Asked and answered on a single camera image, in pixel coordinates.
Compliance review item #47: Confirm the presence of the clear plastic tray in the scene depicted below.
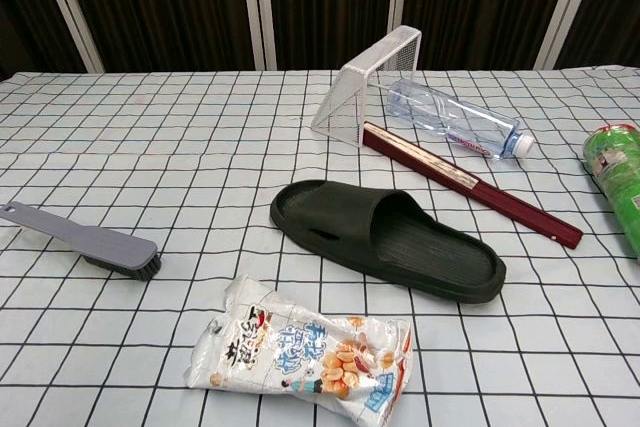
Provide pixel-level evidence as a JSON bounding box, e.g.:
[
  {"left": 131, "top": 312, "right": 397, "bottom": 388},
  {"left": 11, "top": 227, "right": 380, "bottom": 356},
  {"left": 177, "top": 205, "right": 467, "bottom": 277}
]
[{"left": 311, "top": 25, "right": 422, "bottom": 147}]

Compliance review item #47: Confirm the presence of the white black checked tablecloth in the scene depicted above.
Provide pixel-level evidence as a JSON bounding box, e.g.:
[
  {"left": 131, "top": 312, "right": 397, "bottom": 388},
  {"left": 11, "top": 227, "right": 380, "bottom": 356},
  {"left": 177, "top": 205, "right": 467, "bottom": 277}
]
[{"left": 0, "top": 62, "right": 640, "bottom": 427}]

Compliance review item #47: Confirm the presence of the white peanut snack bag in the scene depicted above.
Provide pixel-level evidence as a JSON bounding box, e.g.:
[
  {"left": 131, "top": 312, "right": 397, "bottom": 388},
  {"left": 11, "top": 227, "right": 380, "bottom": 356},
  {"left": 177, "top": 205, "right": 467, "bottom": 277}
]
[{"left": 185, "top": 274, "right": 416, "bottom": 412}]

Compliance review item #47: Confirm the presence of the clear plastic water bottle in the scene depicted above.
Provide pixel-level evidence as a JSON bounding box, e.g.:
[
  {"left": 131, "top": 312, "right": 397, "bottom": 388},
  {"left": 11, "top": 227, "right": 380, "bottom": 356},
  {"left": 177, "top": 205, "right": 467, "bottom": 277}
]
[{"left": 384, "top": 79, "right": 535, "bottom": 161}]

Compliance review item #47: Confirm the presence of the green chip can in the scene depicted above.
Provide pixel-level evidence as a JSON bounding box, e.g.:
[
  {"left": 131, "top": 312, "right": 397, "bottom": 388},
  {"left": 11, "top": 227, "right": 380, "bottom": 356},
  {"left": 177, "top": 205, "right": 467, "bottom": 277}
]
[{"left": 582, "top": 121, "right": 640, "bottom": 266}]

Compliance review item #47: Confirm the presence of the grey scrubbing brush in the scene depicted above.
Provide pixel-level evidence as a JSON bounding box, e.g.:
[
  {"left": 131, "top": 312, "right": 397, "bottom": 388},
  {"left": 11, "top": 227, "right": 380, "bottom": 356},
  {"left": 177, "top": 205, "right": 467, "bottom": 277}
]
[{"left": 0, "top": 201, "right": 162, "bottom": 283}]

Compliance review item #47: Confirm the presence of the dark red folded fan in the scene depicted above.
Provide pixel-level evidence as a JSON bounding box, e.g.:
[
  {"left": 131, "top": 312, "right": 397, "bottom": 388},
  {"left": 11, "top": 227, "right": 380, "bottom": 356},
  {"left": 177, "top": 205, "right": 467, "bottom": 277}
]
[{"left": 362, "top": 121, "right": 585, "bottom": 250}]

